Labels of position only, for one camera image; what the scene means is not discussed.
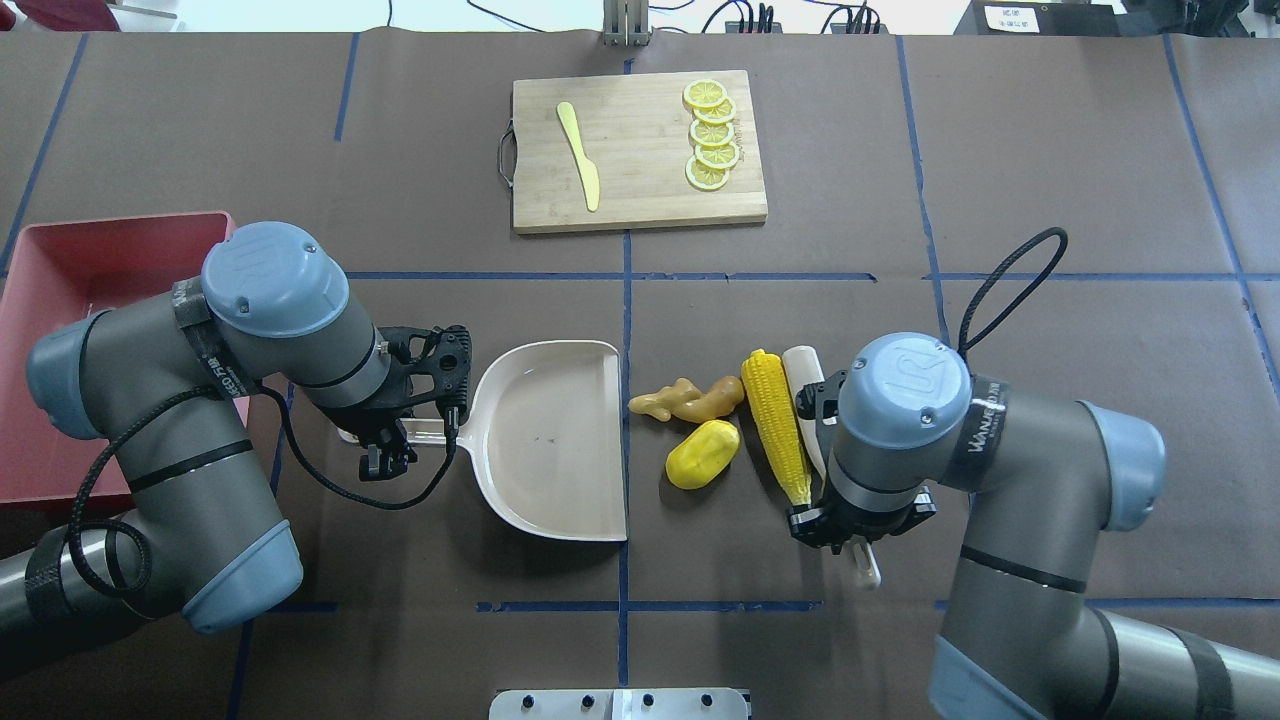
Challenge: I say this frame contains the beige plastic dustpan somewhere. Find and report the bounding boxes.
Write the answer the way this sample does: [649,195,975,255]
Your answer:
[337,340,628,542]

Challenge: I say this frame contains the lemon slice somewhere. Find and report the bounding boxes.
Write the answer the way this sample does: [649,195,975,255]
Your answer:
[689,119,735,149]
[682,78,728,110]
[692,96,737,126]
[684,158,728,192]
[694,142,741,170]

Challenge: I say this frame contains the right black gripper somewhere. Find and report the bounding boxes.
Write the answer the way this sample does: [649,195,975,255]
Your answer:
[787,370,937,553]

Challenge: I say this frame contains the pink plastic bin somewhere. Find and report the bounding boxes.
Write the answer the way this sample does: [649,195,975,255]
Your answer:
[1,211,236,511]

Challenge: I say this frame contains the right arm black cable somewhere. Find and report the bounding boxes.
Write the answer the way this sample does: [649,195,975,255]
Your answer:
[957,227,1069,356]

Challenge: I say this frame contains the lemon slice bottom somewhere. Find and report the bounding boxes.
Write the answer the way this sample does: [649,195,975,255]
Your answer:
[684,158,728,192]

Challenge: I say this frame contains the tan toy ginger root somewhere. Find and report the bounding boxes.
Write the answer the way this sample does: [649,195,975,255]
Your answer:
[627,375,746,424]

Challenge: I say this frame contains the yellow plastic knife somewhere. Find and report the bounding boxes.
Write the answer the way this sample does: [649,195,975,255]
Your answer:
[556,101,602,213]

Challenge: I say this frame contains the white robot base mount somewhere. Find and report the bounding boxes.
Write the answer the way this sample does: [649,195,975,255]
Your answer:
[488,687,753,719]

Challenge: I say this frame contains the yellow toy corn cob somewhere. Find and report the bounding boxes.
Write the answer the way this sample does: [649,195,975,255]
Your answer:
[740,348,812,506]

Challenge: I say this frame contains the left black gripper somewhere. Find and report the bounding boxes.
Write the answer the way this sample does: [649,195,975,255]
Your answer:
[346,325,472,482]

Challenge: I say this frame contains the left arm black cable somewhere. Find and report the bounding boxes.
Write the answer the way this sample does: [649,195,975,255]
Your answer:
[65,386,461,601]

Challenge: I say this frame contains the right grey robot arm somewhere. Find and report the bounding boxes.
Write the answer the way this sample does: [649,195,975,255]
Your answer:
[790,332,1279,719]

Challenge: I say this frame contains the lemon slice top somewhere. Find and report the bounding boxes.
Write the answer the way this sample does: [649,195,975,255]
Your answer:
[682,78,728,110]

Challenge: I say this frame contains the beige hand brush black bristles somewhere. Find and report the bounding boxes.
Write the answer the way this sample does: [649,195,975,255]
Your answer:
[781,345,883,589]

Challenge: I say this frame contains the yellow toy potato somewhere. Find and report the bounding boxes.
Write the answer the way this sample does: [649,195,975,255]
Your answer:
[666,420,741,491]

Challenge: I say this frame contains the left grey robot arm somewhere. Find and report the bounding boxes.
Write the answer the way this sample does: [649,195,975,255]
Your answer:
[3,222,472,676]

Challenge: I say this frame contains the grey metal post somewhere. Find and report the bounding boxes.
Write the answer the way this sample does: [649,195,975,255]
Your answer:
[602,0,653,47]

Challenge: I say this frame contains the bamboo cutting board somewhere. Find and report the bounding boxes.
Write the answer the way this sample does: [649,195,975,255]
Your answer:
[511,70,769,234]

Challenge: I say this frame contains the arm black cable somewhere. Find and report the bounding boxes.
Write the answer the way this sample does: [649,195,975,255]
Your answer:
[957,227,1069,356]
[65,386,461,601]

